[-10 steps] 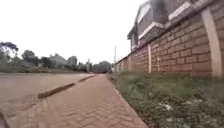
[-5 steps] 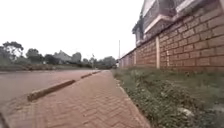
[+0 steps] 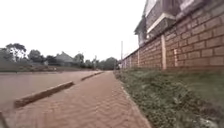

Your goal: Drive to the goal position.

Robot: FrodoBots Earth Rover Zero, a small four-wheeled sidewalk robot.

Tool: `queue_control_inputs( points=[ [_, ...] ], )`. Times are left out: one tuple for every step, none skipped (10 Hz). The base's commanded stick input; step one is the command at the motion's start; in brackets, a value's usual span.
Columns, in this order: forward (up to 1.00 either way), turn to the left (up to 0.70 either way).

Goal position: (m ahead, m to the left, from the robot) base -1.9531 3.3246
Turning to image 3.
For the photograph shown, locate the pole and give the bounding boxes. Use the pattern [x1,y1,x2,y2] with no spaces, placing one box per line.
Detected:
[120,40,124,62]

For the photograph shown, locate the red brick path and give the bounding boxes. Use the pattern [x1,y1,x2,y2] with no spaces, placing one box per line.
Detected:
[5,70,153,128]

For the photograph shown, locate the low roofed building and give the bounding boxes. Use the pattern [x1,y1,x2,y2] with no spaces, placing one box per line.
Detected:
[53,51,76,67]

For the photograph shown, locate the grass verge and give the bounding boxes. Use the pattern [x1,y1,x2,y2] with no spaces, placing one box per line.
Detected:
[114,68,224,128]

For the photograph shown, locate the grey building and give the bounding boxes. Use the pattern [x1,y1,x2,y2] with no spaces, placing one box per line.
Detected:
[133,0,205,47]

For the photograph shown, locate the raised kerb blocks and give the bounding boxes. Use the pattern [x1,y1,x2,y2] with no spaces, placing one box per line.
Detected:
[13,70,104,109]

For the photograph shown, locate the row of trees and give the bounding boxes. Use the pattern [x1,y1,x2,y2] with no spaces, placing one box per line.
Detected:
[0,42,119,71]

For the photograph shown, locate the brown dirt road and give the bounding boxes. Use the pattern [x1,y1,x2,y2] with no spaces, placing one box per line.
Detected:
[0,69,101,113]

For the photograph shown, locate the brown brick wall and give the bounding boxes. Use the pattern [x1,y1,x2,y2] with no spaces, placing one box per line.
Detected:
[119,0,224,72]

